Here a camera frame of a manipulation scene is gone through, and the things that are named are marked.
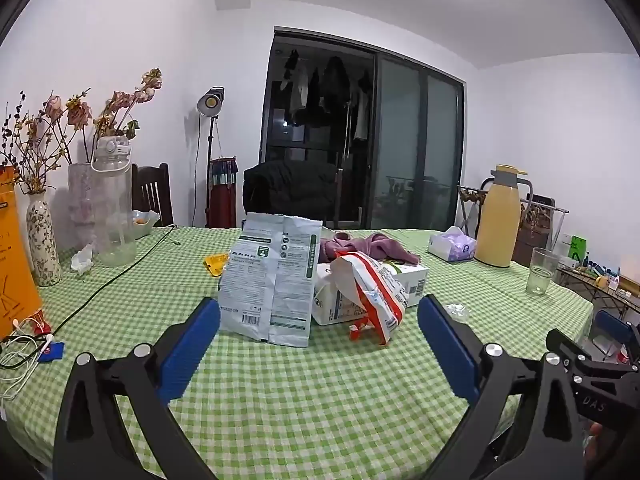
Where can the floral ceramic vase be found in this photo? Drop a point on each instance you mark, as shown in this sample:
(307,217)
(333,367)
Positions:
(44,245)

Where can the dark wooden chair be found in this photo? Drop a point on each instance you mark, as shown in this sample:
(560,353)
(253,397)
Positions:
(150,195)

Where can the clear drinking glass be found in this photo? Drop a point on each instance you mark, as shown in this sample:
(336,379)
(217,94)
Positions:
(542,275)

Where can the green checked tablecloth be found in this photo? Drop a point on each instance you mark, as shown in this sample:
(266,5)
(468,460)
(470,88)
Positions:
(300,410)

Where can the dried rose bouquet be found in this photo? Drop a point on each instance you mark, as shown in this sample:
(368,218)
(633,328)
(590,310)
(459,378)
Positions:
(77,112)

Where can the large clear water bottle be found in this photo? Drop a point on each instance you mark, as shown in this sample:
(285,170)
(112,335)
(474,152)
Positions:
(112,200)

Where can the folding camp table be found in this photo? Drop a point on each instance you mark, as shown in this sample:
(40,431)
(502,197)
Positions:
(585,277)

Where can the green box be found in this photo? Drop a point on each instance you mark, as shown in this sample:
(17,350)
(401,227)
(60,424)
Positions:
(578,247)

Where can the yellow wrapper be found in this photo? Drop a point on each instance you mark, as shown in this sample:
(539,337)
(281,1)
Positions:
(216,264)

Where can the white tissue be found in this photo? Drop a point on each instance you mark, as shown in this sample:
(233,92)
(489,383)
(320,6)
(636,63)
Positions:
(82,260)

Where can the small blue tag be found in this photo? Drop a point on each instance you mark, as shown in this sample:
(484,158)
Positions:
(52,352)

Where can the yellow thermos jug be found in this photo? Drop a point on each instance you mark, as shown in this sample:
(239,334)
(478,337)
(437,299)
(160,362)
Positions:
(495,225)

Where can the clear plastic wrapper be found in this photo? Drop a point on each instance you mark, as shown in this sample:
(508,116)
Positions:
(457,311)

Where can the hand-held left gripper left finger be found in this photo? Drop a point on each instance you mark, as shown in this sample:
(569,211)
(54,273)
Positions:
(187,355)

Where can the purple tissue box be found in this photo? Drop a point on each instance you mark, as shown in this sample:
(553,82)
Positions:
(460,250)

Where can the metal drying rack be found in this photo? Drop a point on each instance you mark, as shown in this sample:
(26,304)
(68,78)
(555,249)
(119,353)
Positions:
(470,195)

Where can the black jacket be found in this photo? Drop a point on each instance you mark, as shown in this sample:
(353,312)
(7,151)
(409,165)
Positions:
(290,185)

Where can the purple cloth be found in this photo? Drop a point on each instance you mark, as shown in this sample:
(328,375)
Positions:
(380,247)

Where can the pink glass vase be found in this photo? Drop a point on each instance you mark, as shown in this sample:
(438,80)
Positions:
(80,205)

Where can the row of hanging clothes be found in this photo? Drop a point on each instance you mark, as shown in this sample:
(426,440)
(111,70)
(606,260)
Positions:
(332,85)

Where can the white green-print carton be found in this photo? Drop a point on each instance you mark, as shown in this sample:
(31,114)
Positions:
(415,280)

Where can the white green snack bag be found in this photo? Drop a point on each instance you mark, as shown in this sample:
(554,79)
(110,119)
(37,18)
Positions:
(270,285)

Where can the assorted small bottles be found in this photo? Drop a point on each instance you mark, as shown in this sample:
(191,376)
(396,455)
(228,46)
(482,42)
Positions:
(610,272)

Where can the blue folding chair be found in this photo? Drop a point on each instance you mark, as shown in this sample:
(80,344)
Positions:
(612,327)

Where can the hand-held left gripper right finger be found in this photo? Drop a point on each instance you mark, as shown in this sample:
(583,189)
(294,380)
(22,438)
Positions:
(450,350)

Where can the red white plastic bag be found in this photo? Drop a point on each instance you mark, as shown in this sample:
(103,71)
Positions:
(380,290)

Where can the studio lamp on stand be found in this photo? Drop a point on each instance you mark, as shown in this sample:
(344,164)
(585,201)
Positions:
(210,102)

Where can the glass bowl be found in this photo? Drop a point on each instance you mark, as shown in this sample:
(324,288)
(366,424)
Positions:
(145,227)

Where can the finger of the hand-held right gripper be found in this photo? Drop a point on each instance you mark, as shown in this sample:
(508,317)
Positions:
(587,362)

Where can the brown cabinet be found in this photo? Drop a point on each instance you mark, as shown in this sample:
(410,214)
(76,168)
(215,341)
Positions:
(525,245)

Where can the dried branch bouquet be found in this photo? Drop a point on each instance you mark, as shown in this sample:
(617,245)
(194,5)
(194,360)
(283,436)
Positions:
(30,175)

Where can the orange box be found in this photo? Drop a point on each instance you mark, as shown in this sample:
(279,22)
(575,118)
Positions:
(15,260)

